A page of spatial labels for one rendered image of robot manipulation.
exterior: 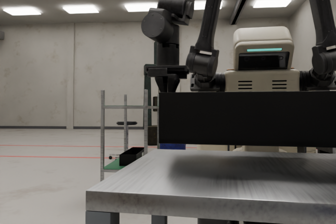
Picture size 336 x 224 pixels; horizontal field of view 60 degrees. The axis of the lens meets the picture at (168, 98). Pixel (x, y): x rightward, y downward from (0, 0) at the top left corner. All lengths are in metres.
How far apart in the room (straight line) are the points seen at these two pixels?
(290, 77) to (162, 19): 0.65
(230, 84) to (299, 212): 0.77
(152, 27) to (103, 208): 0.39
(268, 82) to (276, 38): 0.16
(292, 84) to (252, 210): 0.80
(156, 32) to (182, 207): 0.38
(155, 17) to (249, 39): 0.54
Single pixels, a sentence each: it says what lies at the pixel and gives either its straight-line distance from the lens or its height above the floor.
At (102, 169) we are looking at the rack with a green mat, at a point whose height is 0.34.
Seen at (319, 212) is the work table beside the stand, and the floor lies 0.79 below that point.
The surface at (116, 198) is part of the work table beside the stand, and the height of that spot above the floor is 0.79.
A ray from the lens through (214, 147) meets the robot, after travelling 1.42.
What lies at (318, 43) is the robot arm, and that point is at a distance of 1.13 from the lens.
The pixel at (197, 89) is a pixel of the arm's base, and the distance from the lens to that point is 1.16.
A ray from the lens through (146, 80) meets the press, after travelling 7.46.
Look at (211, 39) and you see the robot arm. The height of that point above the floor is 1.17.
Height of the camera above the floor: 0.92
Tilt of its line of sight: 2 degrees up
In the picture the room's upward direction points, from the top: straight up
